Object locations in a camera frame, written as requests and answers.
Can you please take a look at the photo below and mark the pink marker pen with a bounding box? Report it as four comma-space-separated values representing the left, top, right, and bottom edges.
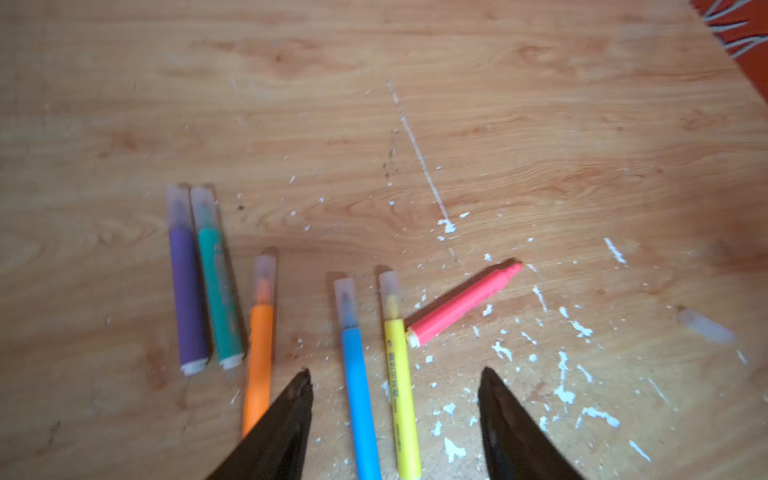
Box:
406, 261, 523, 349

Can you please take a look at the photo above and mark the blue marker pen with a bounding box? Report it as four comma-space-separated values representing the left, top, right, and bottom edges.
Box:
334, 278, 381, 479

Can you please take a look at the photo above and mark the yellow marker pen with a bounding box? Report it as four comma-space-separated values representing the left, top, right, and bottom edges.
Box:
379, 271, 422, 480

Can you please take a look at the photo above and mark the green marker pen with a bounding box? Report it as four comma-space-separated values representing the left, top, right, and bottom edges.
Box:
190, 186, 245, 370

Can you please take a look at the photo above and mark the orange marker pen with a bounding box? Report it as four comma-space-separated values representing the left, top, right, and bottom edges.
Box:
242, 255, 277, 437

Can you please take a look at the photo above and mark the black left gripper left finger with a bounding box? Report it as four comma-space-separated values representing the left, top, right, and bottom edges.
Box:
208, 369, 314, 480

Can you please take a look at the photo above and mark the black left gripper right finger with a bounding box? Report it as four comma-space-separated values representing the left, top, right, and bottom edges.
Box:
478, 367, 583, 480

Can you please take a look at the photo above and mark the purple marker pen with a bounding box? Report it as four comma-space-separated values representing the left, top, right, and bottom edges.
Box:
166, 184, 210, 377

